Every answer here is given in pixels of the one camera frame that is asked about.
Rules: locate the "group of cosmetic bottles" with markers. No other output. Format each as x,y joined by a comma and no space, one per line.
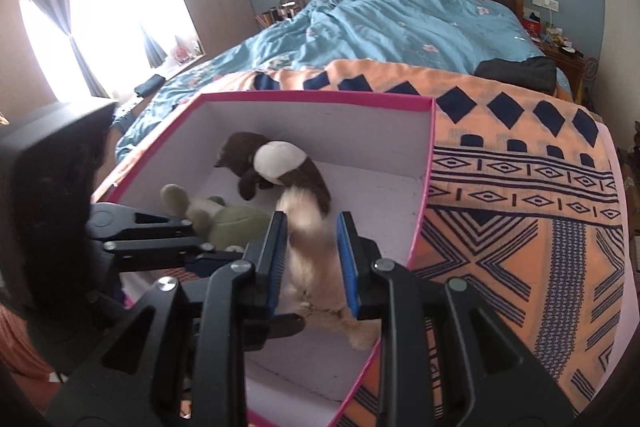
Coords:
277,13

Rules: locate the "pink ornament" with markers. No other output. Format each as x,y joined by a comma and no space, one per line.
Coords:
186,51

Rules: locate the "dark brown plush toy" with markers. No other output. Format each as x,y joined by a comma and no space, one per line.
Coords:
240,147

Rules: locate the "pink cardboard box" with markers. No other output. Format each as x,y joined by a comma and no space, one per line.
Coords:
365,187

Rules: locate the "green plush toy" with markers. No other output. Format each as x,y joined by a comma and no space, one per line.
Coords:
235,222

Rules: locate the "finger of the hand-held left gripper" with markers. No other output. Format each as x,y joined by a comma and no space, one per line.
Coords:
150,224
215,264

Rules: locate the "orange navy patterned blanket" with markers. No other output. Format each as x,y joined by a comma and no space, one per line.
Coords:
500,257

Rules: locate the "blue floral duvet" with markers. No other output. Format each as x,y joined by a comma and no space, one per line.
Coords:
400,27

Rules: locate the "white wall socket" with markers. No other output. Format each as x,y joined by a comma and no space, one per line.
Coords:
545,2

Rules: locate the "fluffy-tailed plush toy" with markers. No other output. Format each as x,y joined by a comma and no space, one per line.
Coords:
305,232

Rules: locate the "dark clothes pile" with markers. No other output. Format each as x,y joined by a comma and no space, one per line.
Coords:
515,74

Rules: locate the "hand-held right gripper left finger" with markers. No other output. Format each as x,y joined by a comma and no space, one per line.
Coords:
278,257

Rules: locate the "wooden nightstand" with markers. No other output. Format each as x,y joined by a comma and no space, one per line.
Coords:
567,67

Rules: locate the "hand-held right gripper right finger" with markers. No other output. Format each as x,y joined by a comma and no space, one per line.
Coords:
347,267

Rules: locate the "black pouch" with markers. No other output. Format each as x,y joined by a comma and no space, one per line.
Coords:
150,86

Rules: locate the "red box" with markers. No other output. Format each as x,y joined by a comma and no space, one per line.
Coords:
531,28

